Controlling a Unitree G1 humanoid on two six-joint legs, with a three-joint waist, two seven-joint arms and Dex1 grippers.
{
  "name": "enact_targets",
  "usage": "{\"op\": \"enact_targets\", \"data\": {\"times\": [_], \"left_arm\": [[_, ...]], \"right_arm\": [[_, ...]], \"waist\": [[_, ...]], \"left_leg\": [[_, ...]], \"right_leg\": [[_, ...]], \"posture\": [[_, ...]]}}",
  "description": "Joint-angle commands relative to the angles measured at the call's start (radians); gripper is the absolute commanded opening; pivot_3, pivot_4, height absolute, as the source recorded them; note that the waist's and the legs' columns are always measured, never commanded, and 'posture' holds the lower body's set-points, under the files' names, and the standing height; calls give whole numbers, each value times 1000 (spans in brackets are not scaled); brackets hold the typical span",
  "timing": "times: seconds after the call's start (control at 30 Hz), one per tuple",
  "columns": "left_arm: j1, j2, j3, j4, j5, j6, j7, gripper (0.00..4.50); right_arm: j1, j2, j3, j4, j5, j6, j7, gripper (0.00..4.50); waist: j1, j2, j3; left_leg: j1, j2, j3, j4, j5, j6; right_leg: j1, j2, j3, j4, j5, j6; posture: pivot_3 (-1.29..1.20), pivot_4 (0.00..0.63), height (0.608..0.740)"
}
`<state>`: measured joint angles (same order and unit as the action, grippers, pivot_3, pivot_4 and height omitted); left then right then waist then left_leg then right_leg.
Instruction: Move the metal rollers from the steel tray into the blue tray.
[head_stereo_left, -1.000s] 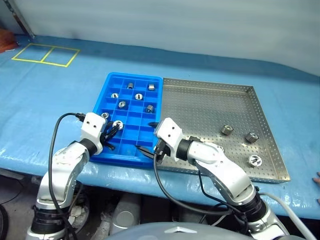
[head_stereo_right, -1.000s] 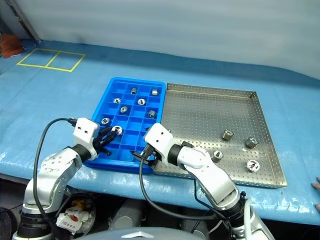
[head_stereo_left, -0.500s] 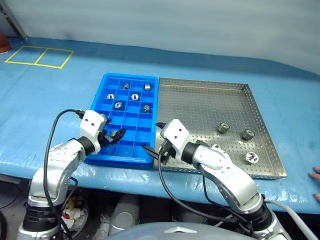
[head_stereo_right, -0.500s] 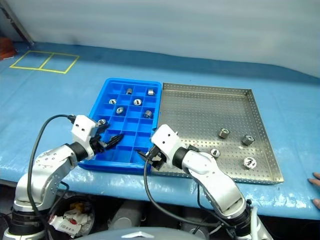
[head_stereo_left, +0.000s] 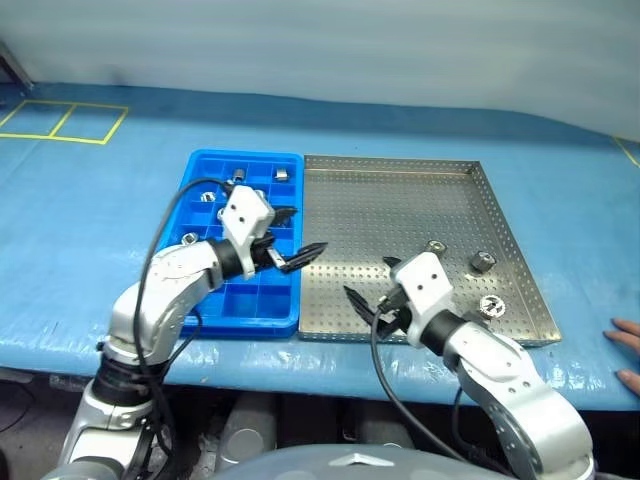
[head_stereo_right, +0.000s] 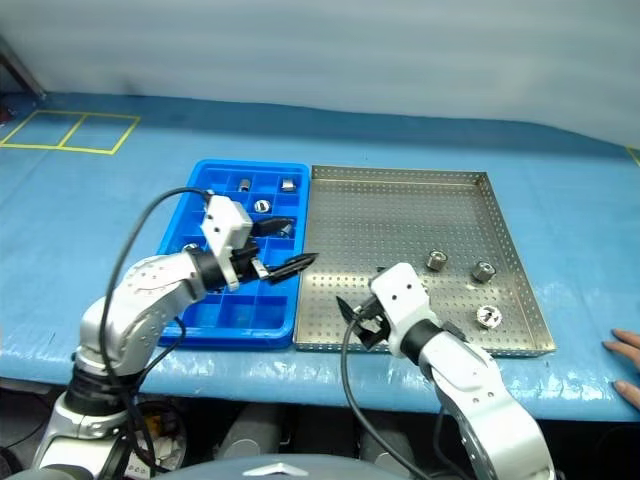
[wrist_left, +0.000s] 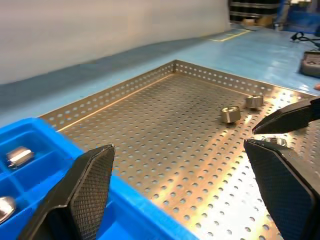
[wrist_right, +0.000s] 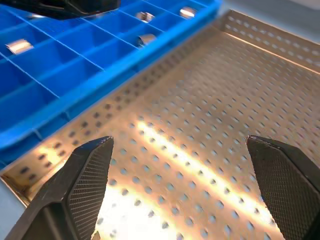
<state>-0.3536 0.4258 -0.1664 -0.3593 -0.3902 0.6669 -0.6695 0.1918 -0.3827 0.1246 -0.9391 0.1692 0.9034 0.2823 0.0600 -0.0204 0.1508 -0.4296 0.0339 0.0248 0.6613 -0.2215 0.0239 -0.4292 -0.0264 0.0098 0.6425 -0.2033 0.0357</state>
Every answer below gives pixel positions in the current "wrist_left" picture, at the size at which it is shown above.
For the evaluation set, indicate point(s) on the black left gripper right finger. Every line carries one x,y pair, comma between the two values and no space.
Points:
285,195

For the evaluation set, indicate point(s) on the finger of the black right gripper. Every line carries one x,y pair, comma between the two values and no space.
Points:
287,120

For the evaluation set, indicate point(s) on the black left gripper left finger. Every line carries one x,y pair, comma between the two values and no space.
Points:
82,190

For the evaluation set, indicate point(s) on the metal roller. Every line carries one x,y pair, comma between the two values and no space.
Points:
6,208
275,141
19,156

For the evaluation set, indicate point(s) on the metal nut farther back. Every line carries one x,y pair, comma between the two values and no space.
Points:
254,101

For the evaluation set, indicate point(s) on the metal nut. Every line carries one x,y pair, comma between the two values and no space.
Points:
230,115

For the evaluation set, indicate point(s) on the blue compartment tray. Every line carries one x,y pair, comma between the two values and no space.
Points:
140,220

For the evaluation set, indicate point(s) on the perforated steel tray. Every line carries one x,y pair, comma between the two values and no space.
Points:
175,140

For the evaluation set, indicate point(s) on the grey perforated device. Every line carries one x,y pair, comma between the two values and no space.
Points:
311,63

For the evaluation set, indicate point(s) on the black stacked crates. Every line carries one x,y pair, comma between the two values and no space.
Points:
252,11

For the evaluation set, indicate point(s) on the blue machine frame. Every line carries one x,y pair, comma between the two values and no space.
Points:
300,15

